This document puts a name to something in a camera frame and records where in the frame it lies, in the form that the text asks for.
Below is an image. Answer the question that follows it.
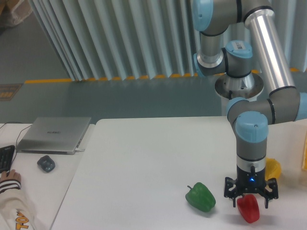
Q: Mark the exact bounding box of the yellow bell pepper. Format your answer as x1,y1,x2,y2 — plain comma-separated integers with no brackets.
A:
265,158,282,181

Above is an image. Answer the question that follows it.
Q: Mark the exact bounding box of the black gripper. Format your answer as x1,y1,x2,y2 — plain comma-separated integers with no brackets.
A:
224,166,279,208

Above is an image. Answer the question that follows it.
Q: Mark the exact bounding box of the person's hand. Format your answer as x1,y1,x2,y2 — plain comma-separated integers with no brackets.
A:
0,170,21,188

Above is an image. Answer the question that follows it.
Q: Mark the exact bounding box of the red bell pepper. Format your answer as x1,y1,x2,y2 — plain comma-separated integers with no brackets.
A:
237,194,260,223

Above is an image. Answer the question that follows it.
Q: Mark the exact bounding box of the white striped sleeve forearm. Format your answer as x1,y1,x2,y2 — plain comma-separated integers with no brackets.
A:
0,179,38,230

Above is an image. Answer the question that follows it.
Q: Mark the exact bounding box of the black laptop cable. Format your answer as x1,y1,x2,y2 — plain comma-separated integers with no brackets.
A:
0,121,33,171

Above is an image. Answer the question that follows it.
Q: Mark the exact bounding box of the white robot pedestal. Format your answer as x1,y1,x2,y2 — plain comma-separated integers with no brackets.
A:
215,72,264,115

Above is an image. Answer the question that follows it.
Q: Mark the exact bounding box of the yellow basket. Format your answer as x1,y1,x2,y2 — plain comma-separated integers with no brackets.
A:
301,137,307,172

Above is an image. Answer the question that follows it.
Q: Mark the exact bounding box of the dark grey computer mouse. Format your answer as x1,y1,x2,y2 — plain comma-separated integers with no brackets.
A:
37,155,56,173

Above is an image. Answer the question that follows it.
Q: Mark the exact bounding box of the cardboard box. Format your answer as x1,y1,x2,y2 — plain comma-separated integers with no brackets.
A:
0,0,33,28

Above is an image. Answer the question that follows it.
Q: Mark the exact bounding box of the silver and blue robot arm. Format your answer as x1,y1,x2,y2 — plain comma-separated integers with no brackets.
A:
192,0,307,205

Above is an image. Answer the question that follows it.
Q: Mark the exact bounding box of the white folding partition screen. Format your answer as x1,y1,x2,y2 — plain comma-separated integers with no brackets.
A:
29,0,307,81

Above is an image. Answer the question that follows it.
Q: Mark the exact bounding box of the black keyboard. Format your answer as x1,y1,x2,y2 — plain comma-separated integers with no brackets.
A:
0,145,15,173

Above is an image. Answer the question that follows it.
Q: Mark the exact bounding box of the silver laptop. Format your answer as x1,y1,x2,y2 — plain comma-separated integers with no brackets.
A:
16,117,91,155

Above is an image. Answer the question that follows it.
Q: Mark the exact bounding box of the green bell pepper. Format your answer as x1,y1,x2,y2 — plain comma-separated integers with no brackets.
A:
185,182,216,212

